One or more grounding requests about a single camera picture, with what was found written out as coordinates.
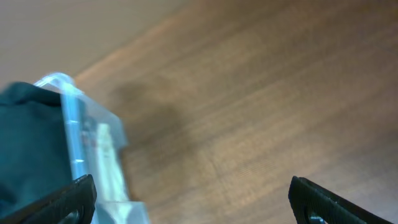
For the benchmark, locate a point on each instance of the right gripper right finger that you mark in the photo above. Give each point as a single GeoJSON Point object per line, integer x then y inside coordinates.
{"type": "Point", "coordinates": [312, 203]}

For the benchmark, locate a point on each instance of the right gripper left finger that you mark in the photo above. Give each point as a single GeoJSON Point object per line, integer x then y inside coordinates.
{"type": "Point", "coordinates": [77, 201]}

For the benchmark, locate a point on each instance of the cream cloth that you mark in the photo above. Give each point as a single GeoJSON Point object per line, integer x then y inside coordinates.
{"type": "Point", "coordinates": [110, 175]}

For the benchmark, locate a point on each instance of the black garment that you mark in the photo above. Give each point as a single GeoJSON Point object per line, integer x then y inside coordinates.
{"type": "Point", "coordinates": [34, 151]}

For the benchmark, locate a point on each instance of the clear plastic storage bin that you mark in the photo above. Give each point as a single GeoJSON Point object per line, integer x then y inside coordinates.
{"type": "Point", "coordinates": [82, 116]}

